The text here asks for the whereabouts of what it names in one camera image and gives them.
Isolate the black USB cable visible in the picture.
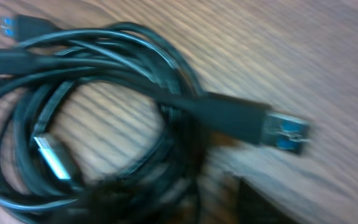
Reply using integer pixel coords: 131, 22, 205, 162
0, 14, 180, 218
0, 21, 311, 224

